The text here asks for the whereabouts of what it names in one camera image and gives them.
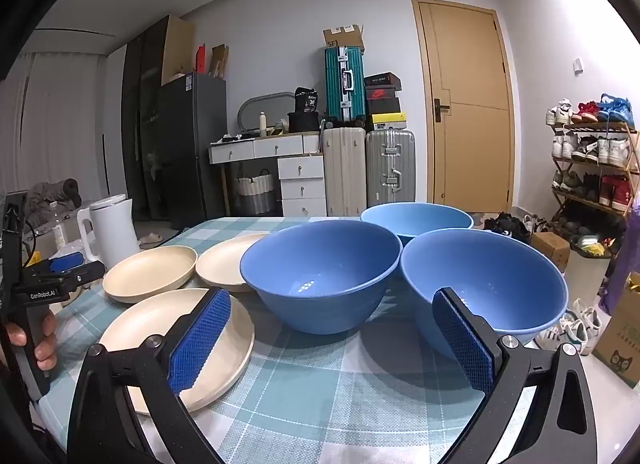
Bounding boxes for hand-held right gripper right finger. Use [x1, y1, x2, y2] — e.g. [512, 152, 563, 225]
[431, 286, 598, 464]

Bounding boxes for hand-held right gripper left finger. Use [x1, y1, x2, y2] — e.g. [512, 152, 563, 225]
[66, 286, 233, 464]

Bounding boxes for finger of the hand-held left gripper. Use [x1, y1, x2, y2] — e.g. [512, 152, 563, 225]
[47, 261, 107, 295]
[37, 251, 86, 277]

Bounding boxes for cream plate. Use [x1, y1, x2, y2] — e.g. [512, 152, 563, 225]
[102, 245, 198, 305]
[195, 233, 273, 294]
[98, 288, 256, 417]

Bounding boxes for blue bowl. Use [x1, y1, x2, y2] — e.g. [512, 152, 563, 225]
[399, 228, 569, 362]
[240, 222, 403, 336]
[360, 202, 475, 247]

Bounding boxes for person's left hand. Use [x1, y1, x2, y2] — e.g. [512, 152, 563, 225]
[5, 310, 58, 372]

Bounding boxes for white electric kettle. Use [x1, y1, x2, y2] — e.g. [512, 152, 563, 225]
[76, 196, 141, 270]

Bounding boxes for grey jacket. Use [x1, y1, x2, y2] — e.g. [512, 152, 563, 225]
[27, 178, 83, 217]

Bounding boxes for scattered sneakers and slippers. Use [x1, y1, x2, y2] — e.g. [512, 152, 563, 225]
[480, 211, 606, 357]

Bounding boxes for brown cardboard box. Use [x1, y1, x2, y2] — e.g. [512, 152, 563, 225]
[530, 231, 571, 272]

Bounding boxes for teal checked tablecloth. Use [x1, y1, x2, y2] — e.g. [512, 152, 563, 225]
[30, 216, 538, 464]

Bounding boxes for white trash bin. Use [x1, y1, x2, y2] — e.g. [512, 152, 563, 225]
[562, 239, 615, 305]

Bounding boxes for white curtain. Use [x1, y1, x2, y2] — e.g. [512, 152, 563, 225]
[0, 51, 108, 195]

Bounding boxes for green printed carton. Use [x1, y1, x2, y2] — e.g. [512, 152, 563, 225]
[592, 274, 640, 387]

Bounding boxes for woven laundry basket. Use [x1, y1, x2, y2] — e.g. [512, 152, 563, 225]
[235, 169, 276, 217]

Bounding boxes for dark grey refrigerator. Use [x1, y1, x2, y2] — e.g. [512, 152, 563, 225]
[157, 72, 228, 230]

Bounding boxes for tall dark cabinet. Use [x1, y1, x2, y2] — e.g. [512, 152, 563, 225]
[122, 15, 196, 222]

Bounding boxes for purple bag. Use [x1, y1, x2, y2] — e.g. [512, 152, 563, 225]
[597, 199, 640, 315]

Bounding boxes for white drawer unit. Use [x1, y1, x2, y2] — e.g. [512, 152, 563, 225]
[277, 154, 328, 217]

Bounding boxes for silver suitcase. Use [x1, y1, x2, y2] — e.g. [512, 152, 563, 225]
[365, 130, 417, 210]

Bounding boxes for white desk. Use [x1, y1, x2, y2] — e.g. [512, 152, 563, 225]
[209, 133, 323, 217]

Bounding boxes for beige suitcase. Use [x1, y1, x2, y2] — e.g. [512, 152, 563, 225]
[320, 126, 368, 217]

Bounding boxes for yellow and black shoe box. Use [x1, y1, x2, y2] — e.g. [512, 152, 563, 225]
[371, 113, 407, 132]

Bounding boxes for oval grey-framed mirror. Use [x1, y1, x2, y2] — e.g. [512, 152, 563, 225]
[237, 91, 296, 134]

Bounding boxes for black storage box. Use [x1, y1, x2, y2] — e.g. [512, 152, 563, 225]
[287, 111, 321, 134]

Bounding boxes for wooden door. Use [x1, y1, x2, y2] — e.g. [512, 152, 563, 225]
[411, 0, 516, 215]

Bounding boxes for plain black shoe box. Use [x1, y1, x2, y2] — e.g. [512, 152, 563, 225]
[366, 98, 401, 116]

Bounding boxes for slim cardboard box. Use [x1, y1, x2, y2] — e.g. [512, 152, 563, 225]
[209, 44, 230, 80]

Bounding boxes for wooden shoe rack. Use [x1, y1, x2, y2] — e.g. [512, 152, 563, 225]
[550, 121, 640, 255]

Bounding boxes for black printed bag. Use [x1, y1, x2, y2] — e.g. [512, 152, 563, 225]
[294, 87, 321, 115]

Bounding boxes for teal suitcase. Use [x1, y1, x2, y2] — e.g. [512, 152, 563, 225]
[324, 46, 366, 127]

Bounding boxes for open cardboard box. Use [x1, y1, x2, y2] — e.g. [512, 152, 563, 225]
[322, 24, 366, 52]

